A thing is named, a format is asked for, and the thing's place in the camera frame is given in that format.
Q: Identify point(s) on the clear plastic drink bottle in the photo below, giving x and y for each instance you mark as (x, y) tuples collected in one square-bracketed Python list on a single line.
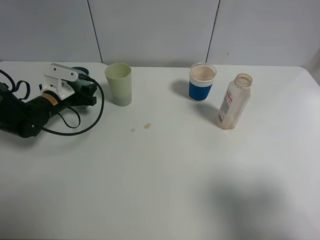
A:
[(234, 102)]

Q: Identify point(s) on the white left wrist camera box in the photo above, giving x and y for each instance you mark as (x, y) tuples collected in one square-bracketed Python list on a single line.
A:
[(57, 78)]

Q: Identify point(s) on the clear cup with blue sleeve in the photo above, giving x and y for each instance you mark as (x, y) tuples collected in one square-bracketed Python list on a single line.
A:
[(201, 78)]

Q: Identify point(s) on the pale yellow-green plastic cup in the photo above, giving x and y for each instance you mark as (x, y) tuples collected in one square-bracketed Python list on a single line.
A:
[(119, 78)]

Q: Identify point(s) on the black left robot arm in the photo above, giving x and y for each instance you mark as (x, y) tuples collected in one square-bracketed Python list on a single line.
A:
[(25, 119)]

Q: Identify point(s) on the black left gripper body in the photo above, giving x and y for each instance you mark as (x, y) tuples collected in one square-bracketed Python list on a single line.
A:
[(69, 102)]

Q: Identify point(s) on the teal green plastic cup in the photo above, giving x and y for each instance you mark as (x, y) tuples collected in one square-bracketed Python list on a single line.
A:
[(80, 82)]

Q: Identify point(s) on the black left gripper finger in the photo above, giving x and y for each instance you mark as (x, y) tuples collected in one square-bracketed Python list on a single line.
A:
[(84, 94)]

